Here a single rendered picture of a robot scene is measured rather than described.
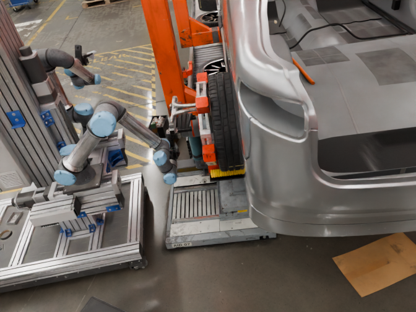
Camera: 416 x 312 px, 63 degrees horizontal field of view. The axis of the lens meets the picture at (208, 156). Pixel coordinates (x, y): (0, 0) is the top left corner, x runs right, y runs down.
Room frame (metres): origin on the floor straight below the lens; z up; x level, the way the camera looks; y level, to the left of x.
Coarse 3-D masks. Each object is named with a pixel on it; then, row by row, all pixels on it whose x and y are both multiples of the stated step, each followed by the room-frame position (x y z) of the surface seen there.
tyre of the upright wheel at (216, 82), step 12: (216, 84) 1.86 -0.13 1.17; (228, 84) 1.84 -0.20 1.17; (216, 96) 1.77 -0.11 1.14; (228, 96) 1.75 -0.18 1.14; (216, 108) 1.71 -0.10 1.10; (228, 108) 1.69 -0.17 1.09; (216, 120) 1.66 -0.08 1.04; (228, 120) 1.66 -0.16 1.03; (216, 132) 1.63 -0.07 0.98; (228, 132) 1.62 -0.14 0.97; (216, 144) 1.61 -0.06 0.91; (228, 144) 1.60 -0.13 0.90; (228, 156) 1.60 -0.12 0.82; (228, 168) 1.66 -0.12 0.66; (240, 168) 1.70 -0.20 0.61
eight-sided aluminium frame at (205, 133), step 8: (200, 88) 2.00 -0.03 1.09; (200, 96) 1.85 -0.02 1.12; (208, 96) 2.16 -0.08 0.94; (200, 120) 1.73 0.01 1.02; (208, 120) 1.72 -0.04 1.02; (200, 128) 1.69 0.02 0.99; (208, 128) 1.68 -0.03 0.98; (208, 136) 1.66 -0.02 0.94; (208, 144) 2.02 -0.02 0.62; (216, 160) 1.81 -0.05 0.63
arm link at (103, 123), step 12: (96, 108) 1.54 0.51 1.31; (108, 108) 1.51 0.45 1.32; (96, 120) 1.43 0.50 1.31; (108, 120) 1.43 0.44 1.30; (96, 132) 1.42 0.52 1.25; (108, 132) 1.43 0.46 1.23; (84, 144) 1.46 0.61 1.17; (96, 144) 1.47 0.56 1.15; (72, 156) 1.47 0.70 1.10; (84, 156) 1.46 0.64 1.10; (60, 168) 1.47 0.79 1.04; (72, 168) 1.46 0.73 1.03; (60, 180) 1.45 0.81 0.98; (72, 180) 1.44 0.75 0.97
